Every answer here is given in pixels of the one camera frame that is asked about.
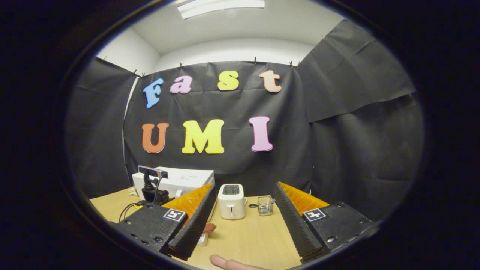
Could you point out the brown meat piece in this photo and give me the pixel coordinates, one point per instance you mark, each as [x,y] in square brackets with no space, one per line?
[209,227]

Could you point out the white toaster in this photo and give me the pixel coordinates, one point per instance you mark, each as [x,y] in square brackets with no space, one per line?
[231,204]

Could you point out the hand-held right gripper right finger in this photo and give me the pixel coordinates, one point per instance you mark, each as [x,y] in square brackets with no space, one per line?
[294,225]

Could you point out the white ribbed tray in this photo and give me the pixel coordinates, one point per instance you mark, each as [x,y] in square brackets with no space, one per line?
[202,239]

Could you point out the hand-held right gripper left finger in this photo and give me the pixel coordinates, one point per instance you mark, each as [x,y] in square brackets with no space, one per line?
[195,225]

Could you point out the large ceiling light panel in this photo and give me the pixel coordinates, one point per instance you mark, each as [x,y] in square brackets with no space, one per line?
[221,7]

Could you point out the white microwave oven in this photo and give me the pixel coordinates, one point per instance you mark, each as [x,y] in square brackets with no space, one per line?
[187,178]

